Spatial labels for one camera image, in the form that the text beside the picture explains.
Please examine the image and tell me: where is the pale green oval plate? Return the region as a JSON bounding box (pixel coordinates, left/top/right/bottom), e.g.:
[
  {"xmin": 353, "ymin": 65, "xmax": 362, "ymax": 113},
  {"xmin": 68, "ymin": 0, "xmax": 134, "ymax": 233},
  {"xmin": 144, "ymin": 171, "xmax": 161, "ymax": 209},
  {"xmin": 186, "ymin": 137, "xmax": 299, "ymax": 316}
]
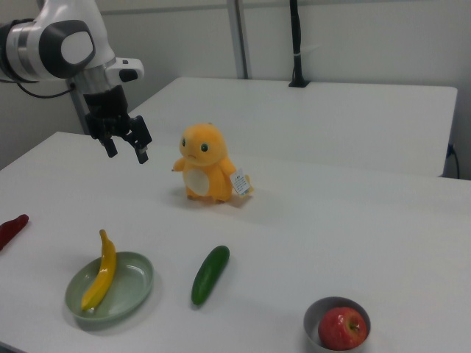
[{"xmin": 65, "ymin": 251, "xmax": 155, "ymax": 321}]

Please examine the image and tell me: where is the grey round bowl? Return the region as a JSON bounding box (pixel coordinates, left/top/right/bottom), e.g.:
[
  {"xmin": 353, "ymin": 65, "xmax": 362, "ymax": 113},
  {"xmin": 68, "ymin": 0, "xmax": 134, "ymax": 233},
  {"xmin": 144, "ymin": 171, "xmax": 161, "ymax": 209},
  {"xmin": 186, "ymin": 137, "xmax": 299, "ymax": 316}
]
[{"xmin": 303, "ymin": 296, "xmax": 372, "ymax": 351}]

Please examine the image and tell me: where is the black pole with base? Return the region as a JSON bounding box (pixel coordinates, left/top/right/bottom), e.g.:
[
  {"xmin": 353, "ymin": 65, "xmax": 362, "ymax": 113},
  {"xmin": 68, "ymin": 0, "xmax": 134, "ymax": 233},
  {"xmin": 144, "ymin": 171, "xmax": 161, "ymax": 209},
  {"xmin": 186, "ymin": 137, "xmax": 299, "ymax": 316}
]
[{"xmin": 288, "ymin": 0, "xmax": 310, "ymax": 88}]

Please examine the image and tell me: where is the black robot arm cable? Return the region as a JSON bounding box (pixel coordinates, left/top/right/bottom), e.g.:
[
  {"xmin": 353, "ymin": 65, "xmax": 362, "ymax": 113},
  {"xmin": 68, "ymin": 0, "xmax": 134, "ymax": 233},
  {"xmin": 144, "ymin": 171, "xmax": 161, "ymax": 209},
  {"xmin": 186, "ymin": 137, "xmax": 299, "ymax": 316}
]
[{"xmin": 0, "ymin": 75, "xmax": 77, "ymax": 99}]

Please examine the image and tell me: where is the yellow toy banana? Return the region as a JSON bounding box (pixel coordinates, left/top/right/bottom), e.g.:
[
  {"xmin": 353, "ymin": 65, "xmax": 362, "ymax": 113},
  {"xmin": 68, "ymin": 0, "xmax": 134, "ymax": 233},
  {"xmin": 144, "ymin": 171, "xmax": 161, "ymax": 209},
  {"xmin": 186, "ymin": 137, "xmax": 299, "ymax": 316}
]
[{"xmin": 80, "ymin": 229, "xmax": 118, "ymax": 313}]

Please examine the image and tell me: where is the red apple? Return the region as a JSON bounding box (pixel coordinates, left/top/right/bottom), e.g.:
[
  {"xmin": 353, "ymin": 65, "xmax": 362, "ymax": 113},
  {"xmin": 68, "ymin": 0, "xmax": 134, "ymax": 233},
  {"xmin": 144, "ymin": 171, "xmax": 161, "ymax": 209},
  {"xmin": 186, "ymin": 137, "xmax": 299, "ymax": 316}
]
[{"xmin": 317, "ymin": 307, "xmax": 368, "ymax": 350}]

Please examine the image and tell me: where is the orange plush dinosaur toy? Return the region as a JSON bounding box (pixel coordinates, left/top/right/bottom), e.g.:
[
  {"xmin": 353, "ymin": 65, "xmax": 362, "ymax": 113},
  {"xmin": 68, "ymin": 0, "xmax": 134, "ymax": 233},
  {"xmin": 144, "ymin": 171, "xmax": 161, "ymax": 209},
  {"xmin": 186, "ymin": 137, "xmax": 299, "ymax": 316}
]
[{"xmin": 171, "ymin": 121, "xmax": 255, "ymax": 204}]

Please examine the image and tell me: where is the black cable at table edge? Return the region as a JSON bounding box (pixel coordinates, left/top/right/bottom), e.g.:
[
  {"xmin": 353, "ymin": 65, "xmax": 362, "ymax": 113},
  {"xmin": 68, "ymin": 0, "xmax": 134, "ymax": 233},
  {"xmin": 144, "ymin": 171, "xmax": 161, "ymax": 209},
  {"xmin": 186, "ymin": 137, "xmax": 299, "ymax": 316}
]
[{"xmin": 447, "ymin": 144, "xmax": 461, "ymax": 179}]

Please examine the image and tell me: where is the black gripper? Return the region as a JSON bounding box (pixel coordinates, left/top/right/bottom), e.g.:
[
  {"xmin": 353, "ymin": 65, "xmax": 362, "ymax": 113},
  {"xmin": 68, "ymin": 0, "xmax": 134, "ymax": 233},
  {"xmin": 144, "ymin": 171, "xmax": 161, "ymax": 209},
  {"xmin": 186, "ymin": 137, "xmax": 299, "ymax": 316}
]
[{"xmin": 83, "ymin": 85, "xmax": 153, "ymax": 165}]

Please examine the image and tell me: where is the green cucumber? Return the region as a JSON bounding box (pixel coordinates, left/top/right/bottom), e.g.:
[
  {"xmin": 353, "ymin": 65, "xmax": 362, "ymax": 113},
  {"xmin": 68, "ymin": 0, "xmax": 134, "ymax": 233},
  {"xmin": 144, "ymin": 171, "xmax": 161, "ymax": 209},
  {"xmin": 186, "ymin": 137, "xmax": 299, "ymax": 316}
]
[{"xmin": 191, "ymin": 245, "xmax": 230, "ymax": 306}]

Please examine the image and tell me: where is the white paper toy tag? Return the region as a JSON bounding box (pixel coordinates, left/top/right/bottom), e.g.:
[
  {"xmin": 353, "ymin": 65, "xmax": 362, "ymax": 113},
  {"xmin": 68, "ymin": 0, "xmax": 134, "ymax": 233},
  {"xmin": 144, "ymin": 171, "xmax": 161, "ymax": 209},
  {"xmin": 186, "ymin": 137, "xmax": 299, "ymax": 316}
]
[{"xmin": 229, "ymin": 168, "xmax": 255, "ymax": 199}]

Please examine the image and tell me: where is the red chili pepper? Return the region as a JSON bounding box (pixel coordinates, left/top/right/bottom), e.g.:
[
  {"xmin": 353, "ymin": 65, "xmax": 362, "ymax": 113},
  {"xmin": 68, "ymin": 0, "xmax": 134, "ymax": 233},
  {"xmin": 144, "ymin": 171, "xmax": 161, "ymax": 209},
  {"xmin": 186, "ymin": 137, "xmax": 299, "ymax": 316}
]
[{"xmin": 0, "ymin": 214, "xmax": 29, "ymax": 252}]

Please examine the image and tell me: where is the grey aluminium wall post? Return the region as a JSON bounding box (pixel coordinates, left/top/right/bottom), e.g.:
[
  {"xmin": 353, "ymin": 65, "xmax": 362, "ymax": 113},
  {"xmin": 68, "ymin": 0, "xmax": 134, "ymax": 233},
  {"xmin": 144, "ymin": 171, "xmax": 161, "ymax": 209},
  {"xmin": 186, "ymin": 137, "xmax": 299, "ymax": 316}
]
[{"xmin": 231, "ymin": 0, "xmax": 252, "ymax": 79}]

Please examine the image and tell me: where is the white side table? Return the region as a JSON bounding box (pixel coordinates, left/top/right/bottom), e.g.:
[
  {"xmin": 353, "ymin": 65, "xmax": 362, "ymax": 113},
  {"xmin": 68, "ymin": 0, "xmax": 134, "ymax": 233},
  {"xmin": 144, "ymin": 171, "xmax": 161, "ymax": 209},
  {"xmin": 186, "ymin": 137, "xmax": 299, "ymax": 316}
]
[{"xmin": 128, "ymin": 76, "xmax": 458, "ymax": 179}]

